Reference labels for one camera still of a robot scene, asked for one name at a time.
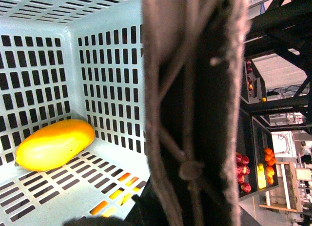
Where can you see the yellow mango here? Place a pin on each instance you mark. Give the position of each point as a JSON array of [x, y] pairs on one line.
[[54, 145]]

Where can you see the light blue plastic basket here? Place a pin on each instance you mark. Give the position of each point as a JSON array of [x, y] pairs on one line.
[[72, 59]]

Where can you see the brown basket handle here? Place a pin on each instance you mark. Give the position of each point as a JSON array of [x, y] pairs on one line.
[[193, 55]]

